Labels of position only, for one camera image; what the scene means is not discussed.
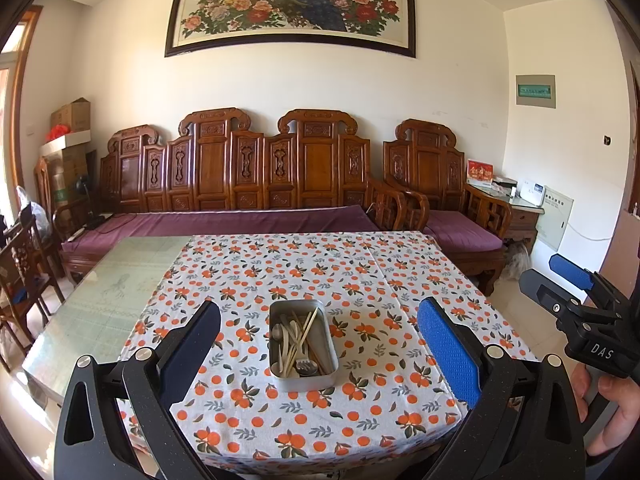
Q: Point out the framed peacock flower painting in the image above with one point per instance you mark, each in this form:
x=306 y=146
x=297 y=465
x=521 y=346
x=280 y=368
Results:
x=290 y=5

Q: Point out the person's dark clothing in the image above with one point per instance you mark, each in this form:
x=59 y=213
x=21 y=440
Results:
x=615 y=467

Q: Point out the carved wooden armchair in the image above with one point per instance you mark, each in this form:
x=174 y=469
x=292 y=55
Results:
x=425 y=170

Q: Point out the tissue box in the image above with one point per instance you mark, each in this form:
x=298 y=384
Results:
x=505 y=185

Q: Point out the grey wall panel green label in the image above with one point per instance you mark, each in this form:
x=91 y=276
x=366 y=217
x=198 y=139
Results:
x=536 y=91

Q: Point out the red decoration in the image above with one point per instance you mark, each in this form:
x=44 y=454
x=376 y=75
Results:
x=56 y=132

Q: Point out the black desk lamp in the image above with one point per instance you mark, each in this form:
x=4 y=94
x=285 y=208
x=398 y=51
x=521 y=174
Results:
x=85 y=200

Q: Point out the orange print tablecloth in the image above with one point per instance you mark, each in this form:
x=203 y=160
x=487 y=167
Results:
x=300 y=270

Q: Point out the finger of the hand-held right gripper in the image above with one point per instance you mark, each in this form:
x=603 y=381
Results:
x=540 y=286
x=570 y=269

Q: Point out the wooden side table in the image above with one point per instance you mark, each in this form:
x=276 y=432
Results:
x=520 y=220

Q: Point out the white wall distribution box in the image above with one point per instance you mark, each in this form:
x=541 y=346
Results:
x=559 y=220

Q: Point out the metal spoon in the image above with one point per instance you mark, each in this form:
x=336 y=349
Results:
x=276 y=332

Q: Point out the rectangular metal tray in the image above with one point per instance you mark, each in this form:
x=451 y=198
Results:
x=327 y=340

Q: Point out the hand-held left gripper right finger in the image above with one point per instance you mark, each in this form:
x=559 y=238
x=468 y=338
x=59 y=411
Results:
x=447 y=350

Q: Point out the purple armchair cushion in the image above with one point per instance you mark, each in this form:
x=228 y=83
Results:
x=465 y=232

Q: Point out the white flat box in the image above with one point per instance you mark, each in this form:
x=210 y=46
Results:
x=65 y=142

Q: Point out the pale crumpled bag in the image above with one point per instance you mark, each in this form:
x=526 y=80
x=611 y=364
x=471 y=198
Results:
x=516 y=262

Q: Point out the white desktop device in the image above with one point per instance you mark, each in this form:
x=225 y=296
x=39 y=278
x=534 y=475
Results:
x=532 y=192

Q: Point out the wooden dining chair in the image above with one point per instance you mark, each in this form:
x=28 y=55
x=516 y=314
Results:
x=25 y=270
x=42 y=185

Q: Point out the brown cardboard box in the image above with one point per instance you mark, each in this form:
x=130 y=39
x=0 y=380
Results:
x=72 y=116

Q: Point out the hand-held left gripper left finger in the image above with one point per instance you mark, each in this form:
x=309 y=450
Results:
x=192 y=350

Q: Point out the carved wooden sofa bench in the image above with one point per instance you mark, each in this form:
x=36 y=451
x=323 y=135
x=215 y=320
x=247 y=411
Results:
x=240 y=170

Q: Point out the wooden framed balcony door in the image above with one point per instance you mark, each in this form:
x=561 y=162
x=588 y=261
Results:
x=20 y=110

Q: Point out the person's right hand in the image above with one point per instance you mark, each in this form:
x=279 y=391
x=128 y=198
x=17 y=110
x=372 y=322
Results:
x=622 y=415

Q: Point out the clear plastic bag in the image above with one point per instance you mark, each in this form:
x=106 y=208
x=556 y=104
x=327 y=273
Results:
x=31 y=207

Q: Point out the metal fork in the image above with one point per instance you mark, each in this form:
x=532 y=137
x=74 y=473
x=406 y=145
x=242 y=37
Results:
x=306 y=366

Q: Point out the stacked cardboard boxes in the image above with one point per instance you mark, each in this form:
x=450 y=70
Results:
x=67 y=175

